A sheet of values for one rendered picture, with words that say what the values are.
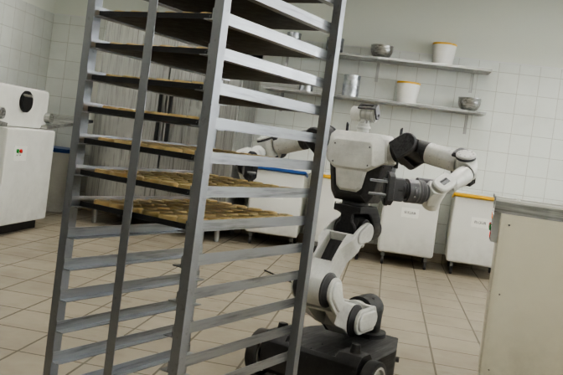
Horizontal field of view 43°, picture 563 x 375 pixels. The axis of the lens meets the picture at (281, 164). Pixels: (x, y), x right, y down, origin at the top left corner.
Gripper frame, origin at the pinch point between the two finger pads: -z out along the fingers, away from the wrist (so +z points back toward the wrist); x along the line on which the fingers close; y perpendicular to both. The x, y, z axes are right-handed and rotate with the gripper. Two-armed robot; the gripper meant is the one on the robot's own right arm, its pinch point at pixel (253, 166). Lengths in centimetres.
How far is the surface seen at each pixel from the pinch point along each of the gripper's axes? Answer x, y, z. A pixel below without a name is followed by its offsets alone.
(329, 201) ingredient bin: -38, 154, 355
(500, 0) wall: 181, 307, 362
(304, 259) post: -25, 7, -66
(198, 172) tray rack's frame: 1, -37, -109
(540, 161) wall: 26, 363, 338
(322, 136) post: 15, 7, -67
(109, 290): -40, -54, -64
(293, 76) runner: 32, -8, -78
